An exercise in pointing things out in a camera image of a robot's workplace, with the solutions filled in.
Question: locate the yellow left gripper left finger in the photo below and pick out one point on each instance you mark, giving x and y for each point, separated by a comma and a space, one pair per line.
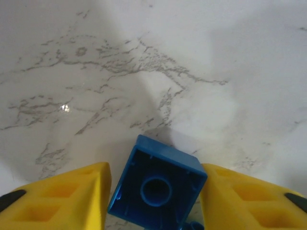
60, 198

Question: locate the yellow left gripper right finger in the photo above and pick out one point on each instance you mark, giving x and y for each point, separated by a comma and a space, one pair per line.
251, 203

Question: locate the blue lego brick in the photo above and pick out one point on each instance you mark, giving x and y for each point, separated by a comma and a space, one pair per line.
134, 182

